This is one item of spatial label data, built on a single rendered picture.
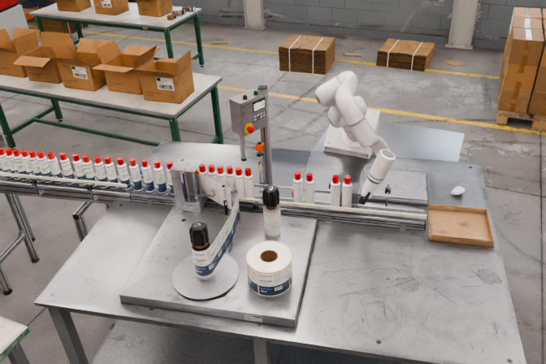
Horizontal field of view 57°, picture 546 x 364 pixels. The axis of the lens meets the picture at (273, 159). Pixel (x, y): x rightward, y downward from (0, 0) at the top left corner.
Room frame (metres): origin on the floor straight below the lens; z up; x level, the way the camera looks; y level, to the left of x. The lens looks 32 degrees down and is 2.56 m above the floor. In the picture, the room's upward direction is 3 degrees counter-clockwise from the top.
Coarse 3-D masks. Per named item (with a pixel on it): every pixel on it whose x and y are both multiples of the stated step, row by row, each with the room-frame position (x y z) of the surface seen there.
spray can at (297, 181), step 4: (296, 172) 2.22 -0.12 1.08; (300, 172) 2.22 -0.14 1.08; (296, 176) 2.20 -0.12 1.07; (300, 176) 2.20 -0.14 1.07; (296, 180) 2.20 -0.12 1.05; (300, 180) 2.20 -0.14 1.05; (296, 184) 2.19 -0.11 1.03; (300, 184) 2.19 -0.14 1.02; (296, 188) 2.19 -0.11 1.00; (300, 188) 2.19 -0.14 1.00; (296, 192) 2.19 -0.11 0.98; (300, 192) 2.19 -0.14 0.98; (296, 196) 2.19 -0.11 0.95; (300, 196) 2.19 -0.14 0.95; (296, 200) 2.19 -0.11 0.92; (300, 200) 2.19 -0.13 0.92
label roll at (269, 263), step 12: (252, 252) 1.69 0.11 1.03; (264, 252) 1.69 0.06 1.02; (276, 252) 1.68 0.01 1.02; (288, 252) 1.68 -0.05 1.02; (252, 264) 1.61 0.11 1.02; (264, 264) 1.61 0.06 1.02; (276, 264) 1.61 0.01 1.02; (288, 264) 1.61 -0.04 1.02; (252, 276) 1.60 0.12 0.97; (264, 276) 1.56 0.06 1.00; (276, 276) 1.56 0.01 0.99; (288, 276) 1.60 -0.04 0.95; (252, 288) 1.60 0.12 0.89; (264, 288) 1.56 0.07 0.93; (276, 288) 1.56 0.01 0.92; (288, 288) 1.60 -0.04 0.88
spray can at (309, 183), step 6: (306, 174) 2.20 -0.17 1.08; (312, 174) 2.20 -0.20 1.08; (306, 180) 2.19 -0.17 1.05; (312, 180) 2.19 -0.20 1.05; (306, 186) 2.18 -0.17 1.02; (312, 186) 2.17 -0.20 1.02; (306, 192) 2.18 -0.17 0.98; (312, 192) 2.17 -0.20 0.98; (306, 198) 2.18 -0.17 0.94; (312, 198) 2.17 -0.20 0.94
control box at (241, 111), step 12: (240, 96) 2.36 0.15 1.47; (252, 96) 2.35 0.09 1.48; (264, 96) 2.37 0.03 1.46; (240, 108) 2.27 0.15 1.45; (252, 108) 2.31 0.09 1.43; (264, 108) 2.36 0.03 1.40; (240, 120) 2.28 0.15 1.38; (252, 120) 2.31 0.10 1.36; (264, 120) 2.36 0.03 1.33; (240, 132) 2.28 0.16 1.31
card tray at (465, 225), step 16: (432, 208) 2.16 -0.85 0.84; (448, 208) 2.14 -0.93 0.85; (464, 208) 2.13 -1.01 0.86; (480, 208) 2.11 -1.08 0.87; (432, 224) 2.04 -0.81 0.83; (448, 224) 2.03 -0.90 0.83; (464, 224) 2.03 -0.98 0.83; (480, 224) 2.02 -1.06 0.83; (448, 240) 1.90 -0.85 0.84; (464, 240) 1.88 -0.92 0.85; (480, 240) 1.87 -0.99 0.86
